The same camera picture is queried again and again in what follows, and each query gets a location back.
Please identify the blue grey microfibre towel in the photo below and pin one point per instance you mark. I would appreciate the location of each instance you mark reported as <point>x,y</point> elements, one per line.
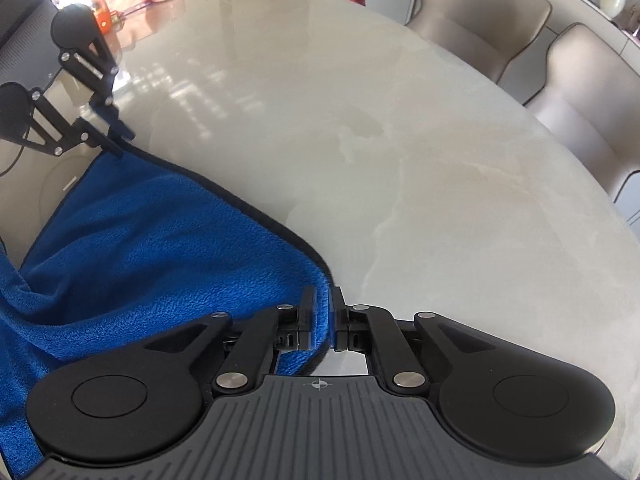
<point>139,246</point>

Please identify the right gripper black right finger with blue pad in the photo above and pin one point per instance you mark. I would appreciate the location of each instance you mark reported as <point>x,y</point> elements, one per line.
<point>498,398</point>

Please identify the beige dining chair near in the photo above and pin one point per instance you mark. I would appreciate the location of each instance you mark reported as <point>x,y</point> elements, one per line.
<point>590,103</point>

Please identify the beige dining chair far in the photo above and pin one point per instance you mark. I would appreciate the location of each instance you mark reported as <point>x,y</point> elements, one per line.
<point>486,34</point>

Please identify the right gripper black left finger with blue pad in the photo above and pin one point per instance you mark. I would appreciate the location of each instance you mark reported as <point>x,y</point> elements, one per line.
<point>136,402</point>

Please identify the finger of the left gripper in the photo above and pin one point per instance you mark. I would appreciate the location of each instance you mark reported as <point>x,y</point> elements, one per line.
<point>85,55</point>
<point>28,119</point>

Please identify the orange box on table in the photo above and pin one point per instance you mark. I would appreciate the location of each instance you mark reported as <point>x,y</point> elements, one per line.
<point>106,18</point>

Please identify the beige dining chair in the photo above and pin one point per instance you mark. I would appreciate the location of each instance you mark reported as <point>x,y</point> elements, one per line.
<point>590,103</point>
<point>486,34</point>

